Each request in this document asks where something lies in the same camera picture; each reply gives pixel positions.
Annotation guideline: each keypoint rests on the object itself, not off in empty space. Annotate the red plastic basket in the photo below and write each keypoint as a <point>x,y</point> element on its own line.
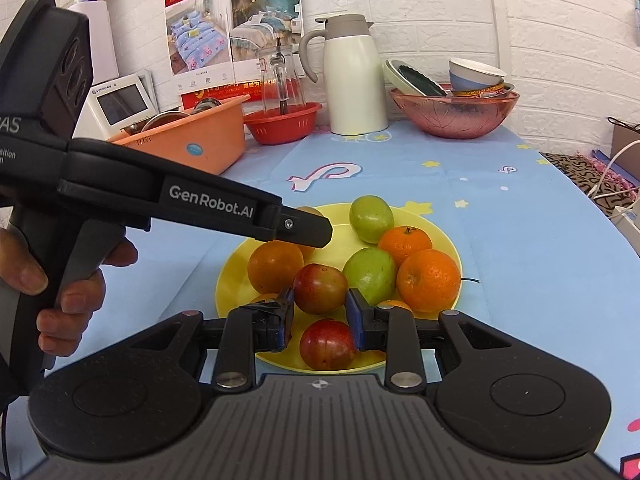
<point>282,127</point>

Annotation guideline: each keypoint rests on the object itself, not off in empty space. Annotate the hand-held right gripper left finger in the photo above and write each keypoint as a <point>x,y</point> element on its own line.
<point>289,320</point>

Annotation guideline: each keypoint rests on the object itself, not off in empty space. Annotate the person's left hand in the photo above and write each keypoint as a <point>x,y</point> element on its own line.
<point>75,315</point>

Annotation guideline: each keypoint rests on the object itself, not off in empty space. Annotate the white wall water purifier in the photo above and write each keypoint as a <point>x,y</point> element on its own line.
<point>102,45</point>

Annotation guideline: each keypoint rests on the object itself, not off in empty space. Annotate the orange with green stem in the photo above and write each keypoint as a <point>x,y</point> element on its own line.
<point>405,244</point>

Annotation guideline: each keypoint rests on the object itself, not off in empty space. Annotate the blue star-printed tablecloth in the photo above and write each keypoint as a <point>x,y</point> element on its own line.
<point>500,240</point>

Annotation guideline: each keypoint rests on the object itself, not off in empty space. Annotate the large orange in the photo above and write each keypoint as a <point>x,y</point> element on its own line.
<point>428,280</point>

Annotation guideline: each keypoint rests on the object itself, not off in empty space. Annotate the white thermos jug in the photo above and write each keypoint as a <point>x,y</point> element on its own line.
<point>355,85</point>

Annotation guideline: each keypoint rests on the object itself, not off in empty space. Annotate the white appliance with screen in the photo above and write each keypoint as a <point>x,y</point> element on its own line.
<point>122,102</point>

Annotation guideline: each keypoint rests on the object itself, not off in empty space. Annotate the cardboard box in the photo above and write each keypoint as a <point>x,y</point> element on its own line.
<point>627,142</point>

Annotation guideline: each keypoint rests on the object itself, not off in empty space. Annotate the white and green dish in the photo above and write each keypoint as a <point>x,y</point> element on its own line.
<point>415,80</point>

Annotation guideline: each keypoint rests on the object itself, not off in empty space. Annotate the small apricot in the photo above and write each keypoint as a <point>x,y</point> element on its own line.
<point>310,211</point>

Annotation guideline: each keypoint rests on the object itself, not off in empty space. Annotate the blue and white bowl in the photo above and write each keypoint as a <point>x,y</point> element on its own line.
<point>472,75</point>

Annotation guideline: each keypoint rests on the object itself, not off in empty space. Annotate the red apple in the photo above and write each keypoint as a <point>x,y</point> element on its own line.
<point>327,344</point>
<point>320,289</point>

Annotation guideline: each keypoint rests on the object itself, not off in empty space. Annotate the clear glass jar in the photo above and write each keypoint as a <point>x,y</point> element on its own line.
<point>282,80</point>

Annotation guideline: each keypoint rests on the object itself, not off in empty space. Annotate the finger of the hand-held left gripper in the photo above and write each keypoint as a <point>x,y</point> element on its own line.
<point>305,230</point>

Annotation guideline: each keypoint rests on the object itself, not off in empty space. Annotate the white charger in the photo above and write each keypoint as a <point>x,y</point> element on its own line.
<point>629,222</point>

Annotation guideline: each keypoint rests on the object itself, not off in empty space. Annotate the green apple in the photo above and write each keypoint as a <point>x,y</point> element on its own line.
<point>370,274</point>
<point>370,219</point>

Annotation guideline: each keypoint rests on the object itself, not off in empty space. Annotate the leopard print cloth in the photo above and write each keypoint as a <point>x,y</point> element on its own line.
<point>580,175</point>

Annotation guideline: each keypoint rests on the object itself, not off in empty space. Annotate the patterned rim bowl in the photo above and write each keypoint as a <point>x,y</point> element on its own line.
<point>492,92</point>

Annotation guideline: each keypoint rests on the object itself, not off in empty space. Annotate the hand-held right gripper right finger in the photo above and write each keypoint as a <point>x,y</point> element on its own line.
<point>354,320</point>

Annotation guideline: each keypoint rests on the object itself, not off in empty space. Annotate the steel lid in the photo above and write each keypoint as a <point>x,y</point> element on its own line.
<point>160,121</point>

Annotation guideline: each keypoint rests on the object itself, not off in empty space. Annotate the steel bowl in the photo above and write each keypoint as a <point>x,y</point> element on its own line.
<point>207,106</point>

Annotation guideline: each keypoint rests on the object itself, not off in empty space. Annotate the orange plastic basket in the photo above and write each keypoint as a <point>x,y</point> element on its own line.
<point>200,147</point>

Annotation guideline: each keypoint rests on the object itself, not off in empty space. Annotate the small orange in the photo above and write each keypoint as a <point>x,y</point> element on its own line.
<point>395,304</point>

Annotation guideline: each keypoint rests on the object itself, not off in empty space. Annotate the pink glass bowl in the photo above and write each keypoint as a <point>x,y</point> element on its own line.
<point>452,117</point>

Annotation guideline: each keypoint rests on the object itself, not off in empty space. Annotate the wall poster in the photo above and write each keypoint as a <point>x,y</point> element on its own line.
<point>200,35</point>

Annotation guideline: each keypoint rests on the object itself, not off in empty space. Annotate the yellow plastic plate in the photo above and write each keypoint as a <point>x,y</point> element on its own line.
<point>232,280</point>

